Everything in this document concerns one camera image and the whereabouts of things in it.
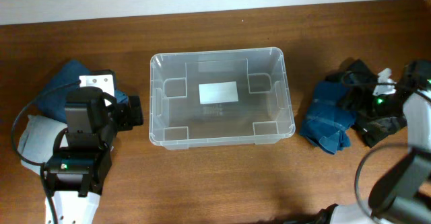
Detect clear plastic storage bin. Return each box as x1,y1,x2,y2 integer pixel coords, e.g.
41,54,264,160
148,47,296,150

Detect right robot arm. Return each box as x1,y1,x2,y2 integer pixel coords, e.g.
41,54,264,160
300,59,430,223

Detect teal taped garment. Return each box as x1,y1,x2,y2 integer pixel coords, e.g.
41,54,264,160
300,81,356,155

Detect right black cable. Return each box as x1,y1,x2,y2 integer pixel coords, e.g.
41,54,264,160
340,69,431,104

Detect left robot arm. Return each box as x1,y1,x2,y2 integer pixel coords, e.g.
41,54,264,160
40,70,143,223

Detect small black taped garment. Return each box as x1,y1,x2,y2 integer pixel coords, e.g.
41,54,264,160
323,59,377,96

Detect light blue folded jeans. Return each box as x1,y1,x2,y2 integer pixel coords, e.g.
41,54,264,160
18,115,67,163

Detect white label in bin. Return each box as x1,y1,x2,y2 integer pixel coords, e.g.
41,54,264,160
199,81,238,104

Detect large black taped garment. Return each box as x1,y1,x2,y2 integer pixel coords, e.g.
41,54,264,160
352,94,407,148

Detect dark blue folded jeans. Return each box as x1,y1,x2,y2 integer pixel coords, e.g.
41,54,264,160
36,60,108,122

